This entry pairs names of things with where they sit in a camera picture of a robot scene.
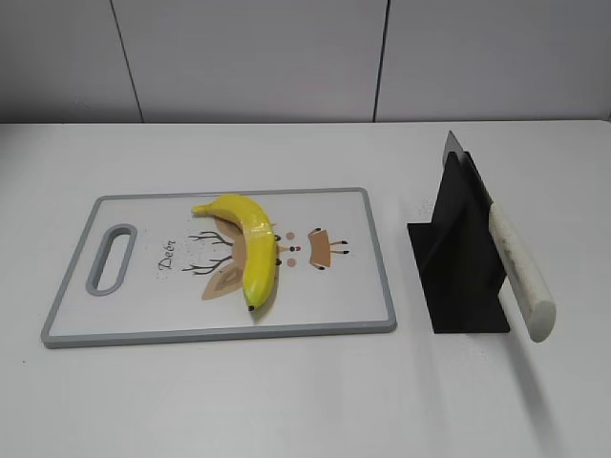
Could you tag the white handled kitchen knife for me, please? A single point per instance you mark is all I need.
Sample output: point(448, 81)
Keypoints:
point(535, 301)

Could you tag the yellow plastic banana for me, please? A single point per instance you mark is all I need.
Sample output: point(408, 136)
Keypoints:
point(260, 243)

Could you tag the black knife stand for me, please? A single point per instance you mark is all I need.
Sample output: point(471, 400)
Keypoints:
point(459, 267)

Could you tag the white grey cutting board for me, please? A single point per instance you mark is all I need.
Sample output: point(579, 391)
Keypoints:
point(147, 271)

